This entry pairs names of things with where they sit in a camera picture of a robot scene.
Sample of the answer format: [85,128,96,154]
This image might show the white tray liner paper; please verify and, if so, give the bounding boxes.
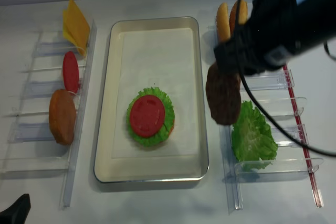
[112,28,200,158]

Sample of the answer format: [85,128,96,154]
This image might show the cream metal tray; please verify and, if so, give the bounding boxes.
[94,17,209,183]

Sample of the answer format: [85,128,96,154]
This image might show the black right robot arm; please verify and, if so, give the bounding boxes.
[214,0,335,75]

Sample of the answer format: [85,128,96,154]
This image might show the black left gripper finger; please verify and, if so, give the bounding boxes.
[1,194,31,224]

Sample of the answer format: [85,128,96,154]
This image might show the green lettuce on tray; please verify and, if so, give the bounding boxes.
[126,87,175,147]

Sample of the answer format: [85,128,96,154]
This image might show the bottom bun on tray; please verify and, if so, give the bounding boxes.
[168,119,175,136]

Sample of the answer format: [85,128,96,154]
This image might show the black cable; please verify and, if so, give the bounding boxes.
[235,0,336,157]

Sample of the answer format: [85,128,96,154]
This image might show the red rack rail strip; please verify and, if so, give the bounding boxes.
[283,65,324,208]

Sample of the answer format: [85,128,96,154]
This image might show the clear acrylic rack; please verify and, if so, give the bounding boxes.
[1,23,97,208]
[207,1,325,211]

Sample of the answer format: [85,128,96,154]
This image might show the red tomato slice in rack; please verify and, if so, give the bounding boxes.
[62,51,79,93]

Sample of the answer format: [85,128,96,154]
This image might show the orange bun in left rack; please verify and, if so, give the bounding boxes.
[49,89,76,145]

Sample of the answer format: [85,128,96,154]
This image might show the green lettuce leaf in rack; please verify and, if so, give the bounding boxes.
[231,101,278,172]

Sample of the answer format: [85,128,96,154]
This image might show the clear acrylic right rack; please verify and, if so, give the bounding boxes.
[207,1,325,211]

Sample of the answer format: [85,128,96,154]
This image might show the yellow cheese slices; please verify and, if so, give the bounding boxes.
[62,0,90,58]

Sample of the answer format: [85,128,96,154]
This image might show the brown meat patty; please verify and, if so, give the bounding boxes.
[205,63,241,126]

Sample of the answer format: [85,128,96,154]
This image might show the red tomato slice on tray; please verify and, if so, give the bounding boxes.
[130,94,165,138]

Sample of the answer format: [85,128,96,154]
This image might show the clear acrylic left rack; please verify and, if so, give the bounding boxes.
[1,23,97,208]

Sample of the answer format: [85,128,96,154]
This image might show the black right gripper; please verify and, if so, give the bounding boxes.
[213,0,289,77]

